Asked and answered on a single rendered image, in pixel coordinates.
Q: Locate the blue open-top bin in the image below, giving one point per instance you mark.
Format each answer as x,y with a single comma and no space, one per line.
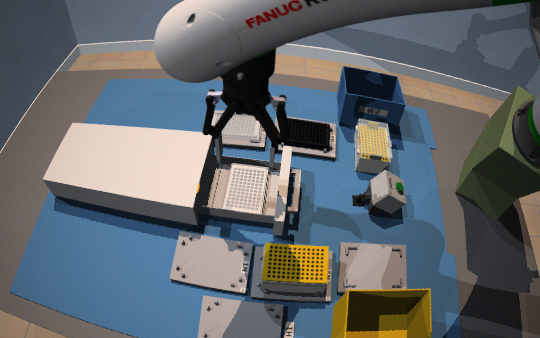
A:
371,85

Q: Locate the blue bench mat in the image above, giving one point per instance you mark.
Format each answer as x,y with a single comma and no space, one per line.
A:
112,268

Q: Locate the yellow bin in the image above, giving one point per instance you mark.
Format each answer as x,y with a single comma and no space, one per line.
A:
399,313

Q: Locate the beige rectangular plate nest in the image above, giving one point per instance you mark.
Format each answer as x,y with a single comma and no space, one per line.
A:
331,154

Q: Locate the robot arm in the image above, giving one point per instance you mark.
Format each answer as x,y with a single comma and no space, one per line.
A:
199,40

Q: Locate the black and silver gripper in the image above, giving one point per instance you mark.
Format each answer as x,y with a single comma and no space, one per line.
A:
250,101

